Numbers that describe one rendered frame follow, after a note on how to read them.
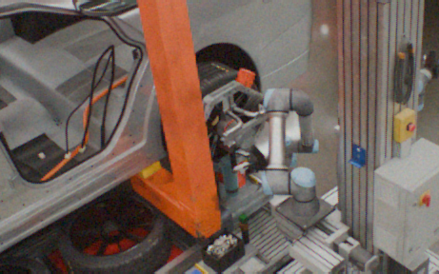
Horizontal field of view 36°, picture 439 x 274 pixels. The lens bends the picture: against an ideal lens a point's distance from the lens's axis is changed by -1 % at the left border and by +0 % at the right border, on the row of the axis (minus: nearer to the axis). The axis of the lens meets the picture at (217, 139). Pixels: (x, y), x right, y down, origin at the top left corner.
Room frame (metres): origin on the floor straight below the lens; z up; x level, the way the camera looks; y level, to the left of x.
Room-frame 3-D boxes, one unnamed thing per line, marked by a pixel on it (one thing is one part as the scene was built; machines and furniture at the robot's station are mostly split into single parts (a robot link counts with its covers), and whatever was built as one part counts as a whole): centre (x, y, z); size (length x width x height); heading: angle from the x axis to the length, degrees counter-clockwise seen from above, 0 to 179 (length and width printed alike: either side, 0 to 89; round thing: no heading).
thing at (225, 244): (2.68, 0.06, 0.51); 0.20 x 0.14 x 0.13; 127
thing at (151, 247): (3.03, 0.70, 0.39); 0.66 x 0.66 x 0.24
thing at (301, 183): (2.60, -0.38, 0.98); 0.13 x 0.12 x 0.14; 75
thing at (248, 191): (3.49, 0.03, 0.32); 0.40 x 0.30 x 0.28; 126
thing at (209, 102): (3.35, -0.07, 0.85); 0.54 x 0.07 x 0.54; 126
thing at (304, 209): (2.59, -0.39, 0.87); 0.15 x 0.15 x 0.10
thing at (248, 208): (3.52, -0.01, 0.13); 0.50 x 0.36 x 0.10; 126
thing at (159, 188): (3.15, 0.35, 0.69); 0.52 x 0.17 x 0.35; 36
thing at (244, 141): (3.29, -0.11, 0.85); 0.21 x 0.14 x 0.14; 36
